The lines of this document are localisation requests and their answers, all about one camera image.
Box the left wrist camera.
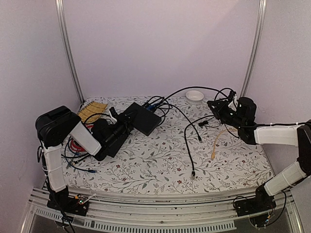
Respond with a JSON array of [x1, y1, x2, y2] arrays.
[[109, 107, 118, 123]]

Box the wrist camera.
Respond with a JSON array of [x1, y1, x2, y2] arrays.
[[228, 90, 238, 111], [109, 107, 118, 123]]

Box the aluminium front rail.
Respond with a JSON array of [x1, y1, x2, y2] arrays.
[[21, 186, 302, 233]]

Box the black ethernet cable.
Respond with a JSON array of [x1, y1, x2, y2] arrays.
[[143, 86, 231, 180]]

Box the right aluminium frame post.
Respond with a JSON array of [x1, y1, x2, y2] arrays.
[[240, 0, 267, 97]]

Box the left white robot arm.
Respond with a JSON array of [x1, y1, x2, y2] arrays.
[[35, 106, 137, 216]]

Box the yellow ethernet cable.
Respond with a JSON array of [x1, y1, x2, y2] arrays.
[[210, 128, 238, 160]]

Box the aluminium frame post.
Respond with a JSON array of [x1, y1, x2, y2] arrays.
[[55, 0, 85, 103], [240, 0, 267, 97]]

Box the red ethernet cables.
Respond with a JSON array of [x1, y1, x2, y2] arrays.
[[69, 123, 94, 152]]

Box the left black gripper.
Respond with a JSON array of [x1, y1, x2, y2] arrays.
[[105, 109, 138, 147]]

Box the black TP-Link network switch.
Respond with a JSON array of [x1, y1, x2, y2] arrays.
[[123, 102, 161, 136]]

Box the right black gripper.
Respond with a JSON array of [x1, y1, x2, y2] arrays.
[[208, 100, 245, 130]]

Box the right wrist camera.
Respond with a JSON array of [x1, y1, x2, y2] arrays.
[[228, 90, 238, 111]]

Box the white bowl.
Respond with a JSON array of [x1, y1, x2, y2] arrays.
[[185, 90, 205, 103]]

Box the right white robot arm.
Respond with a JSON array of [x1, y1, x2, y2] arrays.
[[207, 97, 311, 216]]

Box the left aluminium frame post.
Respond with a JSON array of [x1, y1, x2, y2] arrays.
[[55, 0, 85, 103]]

